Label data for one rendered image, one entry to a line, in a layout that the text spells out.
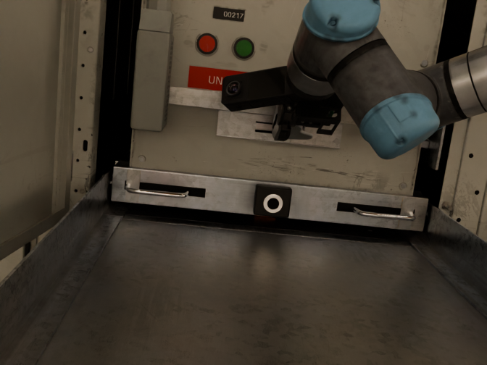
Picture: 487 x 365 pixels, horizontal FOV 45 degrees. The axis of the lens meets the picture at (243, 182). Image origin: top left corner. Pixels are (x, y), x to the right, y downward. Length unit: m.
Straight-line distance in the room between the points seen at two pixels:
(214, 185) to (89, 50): 0.29
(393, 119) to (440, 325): 0.26
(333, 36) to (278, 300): 0.31
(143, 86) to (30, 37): 0.17
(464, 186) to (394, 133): 0.44
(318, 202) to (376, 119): 0.42
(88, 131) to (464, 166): 0.61
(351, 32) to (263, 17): 0.38
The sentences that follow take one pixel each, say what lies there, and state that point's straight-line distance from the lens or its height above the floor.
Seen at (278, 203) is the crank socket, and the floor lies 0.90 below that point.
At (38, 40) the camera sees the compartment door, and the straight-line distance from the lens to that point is 0.90.
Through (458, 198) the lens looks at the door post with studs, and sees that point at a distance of 1.05.
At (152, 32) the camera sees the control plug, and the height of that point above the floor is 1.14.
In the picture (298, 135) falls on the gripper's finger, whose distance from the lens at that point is 0.90.
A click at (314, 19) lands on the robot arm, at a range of 0.64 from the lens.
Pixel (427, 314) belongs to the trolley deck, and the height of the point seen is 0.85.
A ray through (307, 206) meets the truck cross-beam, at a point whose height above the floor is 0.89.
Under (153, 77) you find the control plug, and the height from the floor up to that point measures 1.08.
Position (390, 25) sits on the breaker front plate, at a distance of 1.03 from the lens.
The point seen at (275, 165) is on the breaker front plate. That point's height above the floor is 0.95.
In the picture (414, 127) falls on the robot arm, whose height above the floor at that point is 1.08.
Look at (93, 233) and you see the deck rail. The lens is 0.89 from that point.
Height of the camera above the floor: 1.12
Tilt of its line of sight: 12 degrees down
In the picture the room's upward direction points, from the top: 7 degrees clockwise
